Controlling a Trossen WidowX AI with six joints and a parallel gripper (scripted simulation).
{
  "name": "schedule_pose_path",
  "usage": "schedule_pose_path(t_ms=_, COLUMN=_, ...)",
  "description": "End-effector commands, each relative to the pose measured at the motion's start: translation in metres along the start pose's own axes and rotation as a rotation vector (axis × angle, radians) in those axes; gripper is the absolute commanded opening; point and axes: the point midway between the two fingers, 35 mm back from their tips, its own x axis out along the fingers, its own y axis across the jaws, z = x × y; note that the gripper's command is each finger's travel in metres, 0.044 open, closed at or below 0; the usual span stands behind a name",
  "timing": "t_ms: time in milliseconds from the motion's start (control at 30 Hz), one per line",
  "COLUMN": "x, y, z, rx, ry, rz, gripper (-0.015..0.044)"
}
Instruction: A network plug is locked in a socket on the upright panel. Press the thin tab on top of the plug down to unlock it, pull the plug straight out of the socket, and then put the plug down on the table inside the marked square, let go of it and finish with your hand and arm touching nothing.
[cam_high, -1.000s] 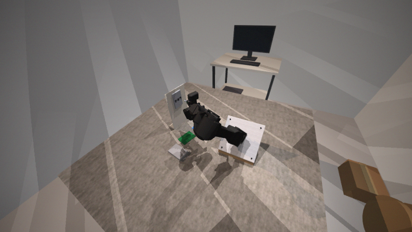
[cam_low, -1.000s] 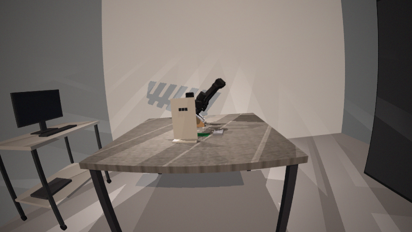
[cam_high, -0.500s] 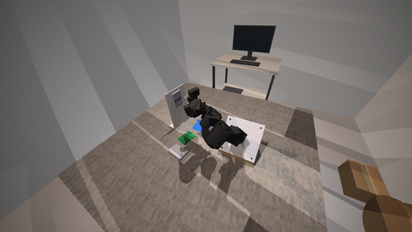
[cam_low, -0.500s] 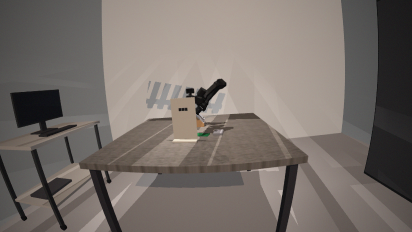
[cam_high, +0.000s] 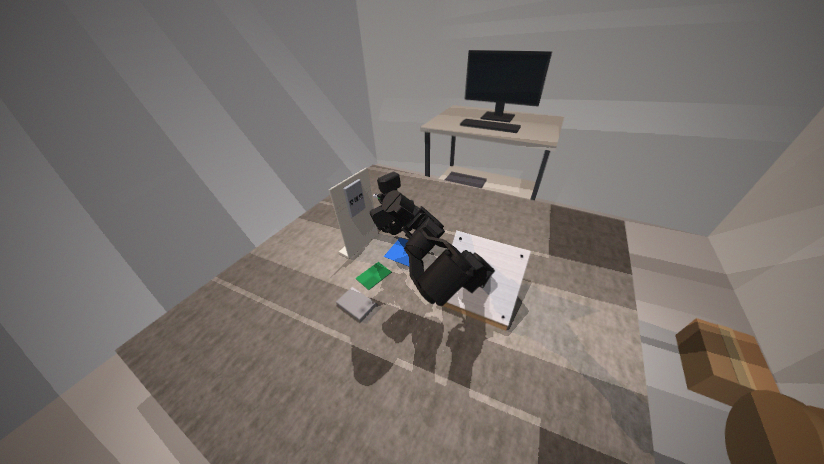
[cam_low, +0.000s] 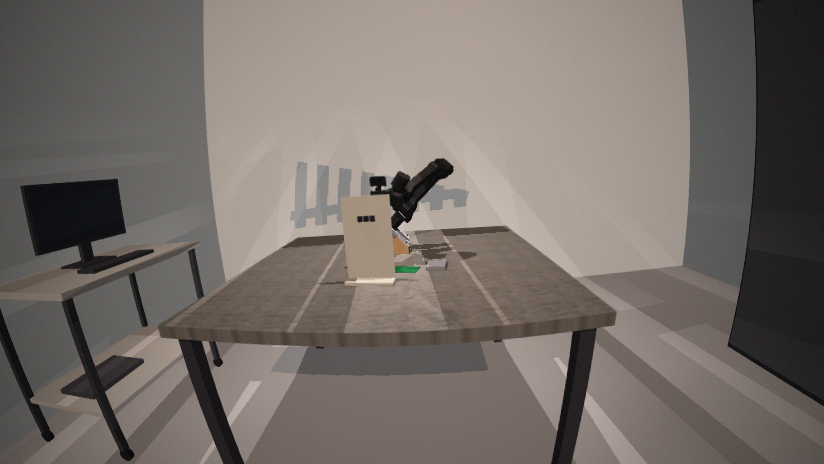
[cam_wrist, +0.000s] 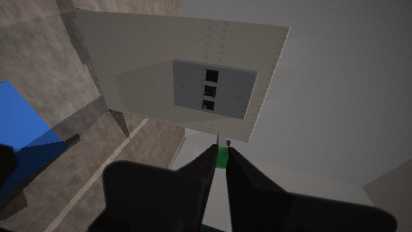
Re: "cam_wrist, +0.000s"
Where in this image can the blue square mat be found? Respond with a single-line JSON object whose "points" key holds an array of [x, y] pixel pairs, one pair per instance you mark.
{"points": [[33, 141]]}

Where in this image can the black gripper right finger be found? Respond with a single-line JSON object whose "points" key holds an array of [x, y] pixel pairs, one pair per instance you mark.
{"points": [[257, 204]]}

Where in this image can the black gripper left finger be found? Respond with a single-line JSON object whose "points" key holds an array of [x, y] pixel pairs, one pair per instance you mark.
{"points": [[182, 193]]}

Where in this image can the beige panel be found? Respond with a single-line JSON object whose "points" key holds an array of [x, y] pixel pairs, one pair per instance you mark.
{"points": [[203, 74]]}

